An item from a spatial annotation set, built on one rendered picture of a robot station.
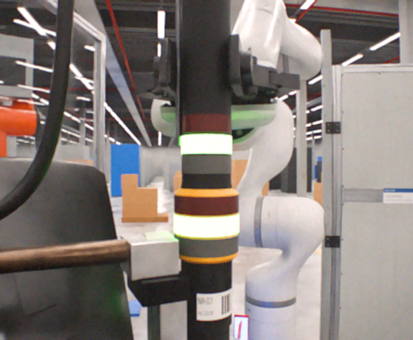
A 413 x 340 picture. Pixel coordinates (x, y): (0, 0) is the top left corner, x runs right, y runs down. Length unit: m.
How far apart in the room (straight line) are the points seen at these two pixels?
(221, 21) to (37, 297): 0.22
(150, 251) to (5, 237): 0.13
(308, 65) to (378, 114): 1.31
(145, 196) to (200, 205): 9.17
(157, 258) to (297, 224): 0.58
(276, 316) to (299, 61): 0.57
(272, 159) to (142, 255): 0.62
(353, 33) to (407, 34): 5.64
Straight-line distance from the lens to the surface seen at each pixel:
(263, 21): 0.65
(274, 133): 0.82
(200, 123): 0.22
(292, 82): 0.29
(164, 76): 0.23
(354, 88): 2.12
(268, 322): 0.85
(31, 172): 0.21
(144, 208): 9.41
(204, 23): 0.24
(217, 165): 0.22
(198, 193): 0.22
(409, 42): 7.26
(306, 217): 0.78
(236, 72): 0.23
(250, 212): 0.79
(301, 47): 0.84
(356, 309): 2.23
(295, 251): 0.79
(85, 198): 0.34
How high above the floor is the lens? 1.44
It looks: 1 degrees down
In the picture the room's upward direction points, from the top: straight up
